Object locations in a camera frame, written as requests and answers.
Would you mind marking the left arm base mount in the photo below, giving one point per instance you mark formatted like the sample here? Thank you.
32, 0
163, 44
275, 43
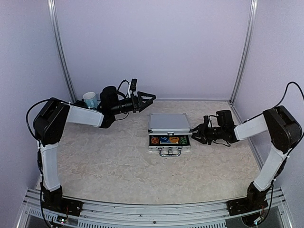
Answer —
65, 206

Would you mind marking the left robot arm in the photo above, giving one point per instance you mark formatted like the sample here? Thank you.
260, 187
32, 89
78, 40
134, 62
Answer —
49, 124

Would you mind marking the right aluminium post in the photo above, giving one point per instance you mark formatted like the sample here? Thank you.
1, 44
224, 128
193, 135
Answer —
246, 48

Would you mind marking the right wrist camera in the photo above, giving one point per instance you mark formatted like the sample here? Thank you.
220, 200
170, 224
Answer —
207, 121

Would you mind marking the light blue mug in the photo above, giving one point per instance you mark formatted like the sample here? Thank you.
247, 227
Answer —
90, 99

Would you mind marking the orange big blind button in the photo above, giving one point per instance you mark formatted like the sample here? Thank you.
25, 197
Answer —
174, 140

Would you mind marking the orange poker chip stack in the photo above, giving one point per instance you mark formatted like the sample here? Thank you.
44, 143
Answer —
154, 140

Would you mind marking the aluminium post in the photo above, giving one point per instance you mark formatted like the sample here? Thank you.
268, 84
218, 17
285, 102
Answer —
246, 48
55, 26

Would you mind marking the aluminium front rail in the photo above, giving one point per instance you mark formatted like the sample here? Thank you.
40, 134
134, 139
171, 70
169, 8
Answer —
96, 214

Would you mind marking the blue small blind button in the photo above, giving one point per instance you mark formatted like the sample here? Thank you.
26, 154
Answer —
164, 140

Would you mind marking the left aluminium post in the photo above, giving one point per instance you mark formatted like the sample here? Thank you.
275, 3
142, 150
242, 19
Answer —
55, 26

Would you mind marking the dark green mug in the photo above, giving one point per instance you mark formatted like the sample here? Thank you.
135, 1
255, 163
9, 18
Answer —
80, 103

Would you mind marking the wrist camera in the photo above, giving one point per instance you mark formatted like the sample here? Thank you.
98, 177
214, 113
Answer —
207, 121
131, 87

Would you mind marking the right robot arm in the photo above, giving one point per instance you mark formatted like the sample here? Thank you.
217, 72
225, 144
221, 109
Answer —
284, 131

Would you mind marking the aluminium poker case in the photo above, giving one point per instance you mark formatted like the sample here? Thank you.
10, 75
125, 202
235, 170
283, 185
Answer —
169, 125

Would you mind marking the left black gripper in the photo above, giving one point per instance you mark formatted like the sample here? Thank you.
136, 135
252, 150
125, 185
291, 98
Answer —
143, 105

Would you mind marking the green poker chip stack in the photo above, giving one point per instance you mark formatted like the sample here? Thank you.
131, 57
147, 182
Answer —
183, 140

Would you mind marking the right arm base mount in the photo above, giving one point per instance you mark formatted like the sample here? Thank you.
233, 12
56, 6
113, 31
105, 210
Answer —
243, 205

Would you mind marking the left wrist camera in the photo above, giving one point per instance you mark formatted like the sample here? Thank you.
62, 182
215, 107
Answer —
131, 87

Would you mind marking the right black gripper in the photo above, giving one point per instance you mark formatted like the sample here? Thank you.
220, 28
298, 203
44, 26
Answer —
204, 140

